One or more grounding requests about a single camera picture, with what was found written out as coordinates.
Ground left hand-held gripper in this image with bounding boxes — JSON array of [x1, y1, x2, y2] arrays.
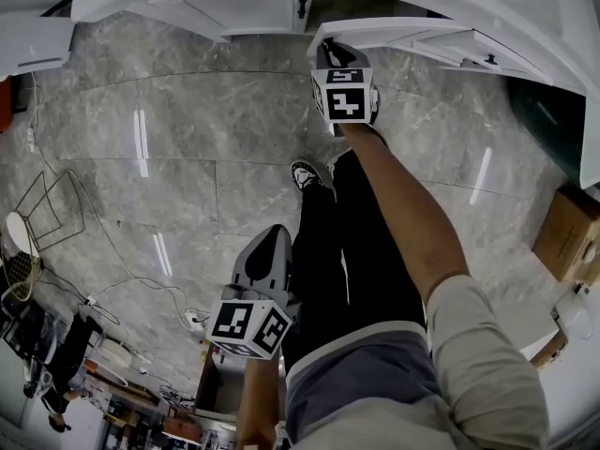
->
[[205, 224, 302, 361]]

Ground person's left forearm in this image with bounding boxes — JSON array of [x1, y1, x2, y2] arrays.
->
[[233, 354, 282, 450]]

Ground person's right forearm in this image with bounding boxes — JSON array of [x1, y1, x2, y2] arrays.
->
[[336, 123, 472, 305]]

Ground white sink cabinet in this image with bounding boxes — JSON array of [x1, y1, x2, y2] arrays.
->
[[69, 0, 600, 191]]

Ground person's beige and grey shirt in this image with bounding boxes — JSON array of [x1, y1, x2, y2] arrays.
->
[[283, 274, 552, 450]]

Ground person's black trousers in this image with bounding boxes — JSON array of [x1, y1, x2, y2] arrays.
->
[[279, 150, 428, 375]]

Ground brown cardboard box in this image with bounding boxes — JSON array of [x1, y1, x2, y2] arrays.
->
[[531, 184, 600, 286]]

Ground person's left black shoe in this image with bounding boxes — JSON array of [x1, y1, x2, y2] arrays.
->
[[290, 158, 329, 192]]

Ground gold wire chair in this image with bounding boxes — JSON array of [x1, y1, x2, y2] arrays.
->
[[15, 168, 86, 253]]

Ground brown wooden cabinet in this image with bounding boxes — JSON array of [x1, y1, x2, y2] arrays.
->
[[193, 352, 248, 417]]

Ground white appliance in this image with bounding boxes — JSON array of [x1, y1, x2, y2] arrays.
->
[[0, 9, 77, 82]]

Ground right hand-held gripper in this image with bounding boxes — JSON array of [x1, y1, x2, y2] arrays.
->
[[311, 37, 382, 126]]

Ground white floor socket block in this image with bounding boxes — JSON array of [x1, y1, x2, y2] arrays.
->
[[183, 309, 211, 331]]

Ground white closed cabinet door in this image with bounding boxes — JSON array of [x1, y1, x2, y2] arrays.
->
[[388, 29, 555, 86], [149, 0, 311, 37]]

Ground white panelled cabinet door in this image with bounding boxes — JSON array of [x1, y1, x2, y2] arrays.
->
[[307, 16, 474, 60]]

